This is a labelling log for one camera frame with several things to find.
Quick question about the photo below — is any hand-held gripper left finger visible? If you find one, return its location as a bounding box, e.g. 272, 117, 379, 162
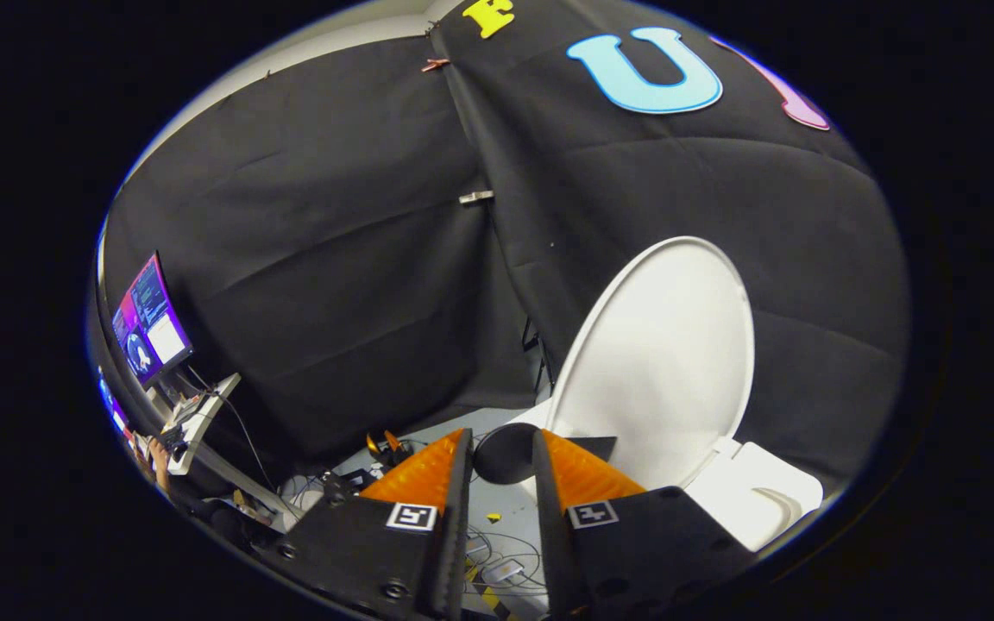
255, 427, 475, 621

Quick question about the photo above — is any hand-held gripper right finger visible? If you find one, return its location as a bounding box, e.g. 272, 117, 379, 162
532, 429, 761, 620

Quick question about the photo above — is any black round lid handle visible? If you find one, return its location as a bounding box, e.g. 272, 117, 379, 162
473, 423, 617, 486

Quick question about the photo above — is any white toilet lid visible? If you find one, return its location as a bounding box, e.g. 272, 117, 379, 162
510, 235, 757, 492

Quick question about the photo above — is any white power adapter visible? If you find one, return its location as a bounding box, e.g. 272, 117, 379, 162
481, 558, 528, 585

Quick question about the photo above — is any orange black tool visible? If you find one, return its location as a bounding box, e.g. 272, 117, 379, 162
365, 430, 416, 467

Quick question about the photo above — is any black stand leg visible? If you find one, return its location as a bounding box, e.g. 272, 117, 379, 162
521, 317, 557, 393

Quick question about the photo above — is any white desk shelf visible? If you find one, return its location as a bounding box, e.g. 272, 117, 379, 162
165, 373, 242, 477

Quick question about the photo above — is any black backdrop cloth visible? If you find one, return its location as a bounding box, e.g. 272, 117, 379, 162
100, 0, 910, 492

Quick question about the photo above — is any small computer monitor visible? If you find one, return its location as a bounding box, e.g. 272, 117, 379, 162
98, 371, 131, 436

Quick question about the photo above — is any large computer monitor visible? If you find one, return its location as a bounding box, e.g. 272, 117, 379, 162
111, 251, 195, 389

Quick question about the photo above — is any tangle of floor cables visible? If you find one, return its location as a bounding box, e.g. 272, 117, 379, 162
462, 526, 550, 596

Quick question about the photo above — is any black monitor cable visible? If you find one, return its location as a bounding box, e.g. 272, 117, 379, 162
189, 365, 275, 491

